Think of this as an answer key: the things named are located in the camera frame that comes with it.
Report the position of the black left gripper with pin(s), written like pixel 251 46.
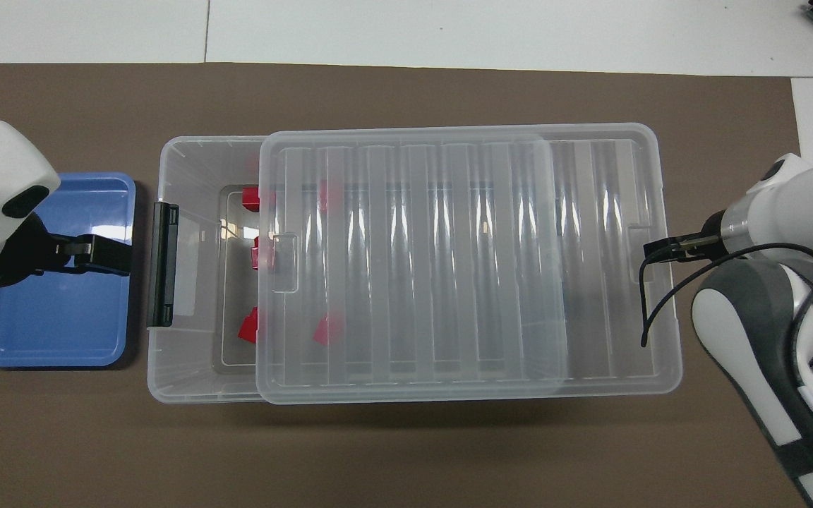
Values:
pixel 25 250

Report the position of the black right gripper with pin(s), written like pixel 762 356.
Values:
pixel 715 226

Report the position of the red block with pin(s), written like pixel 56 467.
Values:
pixel 258 255
pixel 329 196
pixel 248 328
pixel 327 330
pixel 251 200

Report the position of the clear ribbed box lid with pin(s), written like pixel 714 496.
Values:
pixel 449 282

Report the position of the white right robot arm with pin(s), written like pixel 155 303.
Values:
pixel 802 204

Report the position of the black box latch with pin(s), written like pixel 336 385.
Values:
pixel 163 268

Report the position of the blue plastic tray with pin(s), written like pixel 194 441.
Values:
pixel 53 324

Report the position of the clear plastic storage box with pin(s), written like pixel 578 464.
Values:
pixel 202 162

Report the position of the brown table mat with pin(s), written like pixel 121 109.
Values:
pixel 406 451

